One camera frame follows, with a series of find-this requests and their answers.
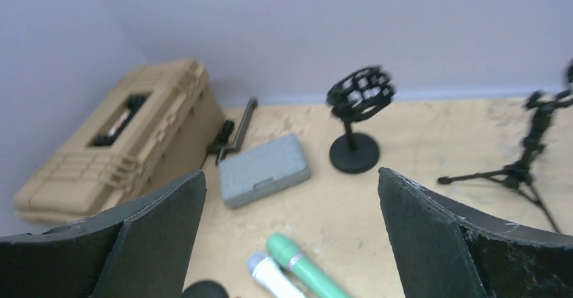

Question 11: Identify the black round-base mic stand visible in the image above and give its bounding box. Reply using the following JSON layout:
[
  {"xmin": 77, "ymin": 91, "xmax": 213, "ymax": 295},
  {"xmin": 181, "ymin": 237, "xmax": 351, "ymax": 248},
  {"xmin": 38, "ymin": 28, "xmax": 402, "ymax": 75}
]
[{"xmin": 326, "ymin": 65, "xmax": 395, "ymax": 174}]

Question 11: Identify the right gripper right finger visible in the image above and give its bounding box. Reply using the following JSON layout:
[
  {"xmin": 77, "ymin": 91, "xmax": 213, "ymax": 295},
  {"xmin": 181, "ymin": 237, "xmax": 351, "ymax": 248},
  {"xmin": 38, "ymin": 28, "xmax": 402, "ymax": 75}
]
[{"xmin": 378, "ymin": 167, "xmax": 572, "ymax": 298}]

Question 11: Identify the tan hard case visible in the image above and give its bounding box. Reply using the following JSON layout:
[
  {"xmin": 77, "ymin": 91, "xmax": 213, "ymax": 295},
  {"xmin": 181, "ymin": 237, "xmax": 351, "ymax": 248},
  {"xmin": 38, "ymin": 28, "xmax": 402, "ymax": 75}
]
[{"xmin": 13, "ymin": 59, "xmax": 225, "ymax": 225}]

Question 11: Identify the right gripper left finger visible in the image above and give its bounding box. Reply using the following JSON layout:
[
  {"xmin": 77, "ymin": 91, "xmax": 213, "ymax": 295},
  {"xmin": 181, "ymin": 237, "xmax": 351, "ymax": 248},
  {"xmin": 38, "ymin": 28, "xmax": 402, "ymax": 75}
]
[{"xmin": 1, "ymin": 170, "xmax": 206, "ymax": 297}]

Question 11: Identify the mint green microphone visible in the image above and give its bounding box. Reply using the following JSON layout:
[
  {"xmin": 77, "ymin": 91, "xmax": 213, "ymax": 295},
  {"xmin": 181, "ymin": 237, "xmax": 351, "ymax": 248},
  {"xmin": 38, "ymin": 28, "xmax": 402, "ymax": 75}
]
[{"xmin": 266, "ymin": 232, "xmax": 351, "ymax": 298}]

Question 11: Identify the black tripod mic stand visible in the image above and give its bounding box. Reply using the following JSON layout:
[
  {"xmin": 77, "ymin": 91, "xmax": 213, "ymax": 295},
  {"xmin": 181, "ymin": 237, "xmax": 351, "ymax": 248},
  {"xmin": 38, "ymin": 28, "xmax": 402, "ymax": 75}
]
[{"xmin": 437, "ymin": 61, "xmax": 572, "ymax": 234}]

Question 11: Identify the white microphone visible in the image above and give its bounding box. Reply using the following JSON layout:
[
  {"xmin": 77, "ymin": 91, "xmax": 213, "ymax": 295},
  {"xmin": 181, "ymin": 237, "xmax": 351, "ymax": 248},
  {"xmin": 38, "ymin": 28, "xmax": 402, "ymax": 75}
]
[{"xmin": 247, "ymin": 251, "xmax": 306, "ymax": 298}]

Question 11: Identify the grey plastic case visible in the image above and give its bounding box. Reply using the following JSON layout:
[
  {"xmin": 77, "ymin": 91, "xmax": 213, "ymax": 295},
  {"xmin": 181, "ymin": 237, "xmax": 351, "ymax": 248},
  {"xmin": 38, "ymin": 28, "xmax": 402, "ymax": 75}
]
[{"xmin": 218, "ymin": 133, "xmax": 312, "ymax": 209}]

